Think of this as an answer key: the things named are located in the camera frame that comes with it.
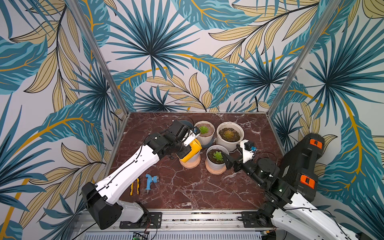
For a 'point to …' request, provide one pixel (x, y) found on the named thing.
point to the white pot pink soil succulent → (193, 162)
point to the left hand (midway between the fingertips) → (184, 147)
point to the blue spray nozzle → (154, 179)
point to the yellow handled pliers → (132, 187)
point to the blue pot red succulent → (187, 123)
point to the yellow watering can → (196, 147)
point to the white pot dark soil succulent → (215, 163)
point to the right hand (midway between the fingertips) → (230, 149)
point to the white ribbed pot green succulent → (207, 130)
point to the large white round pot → (229, 134)
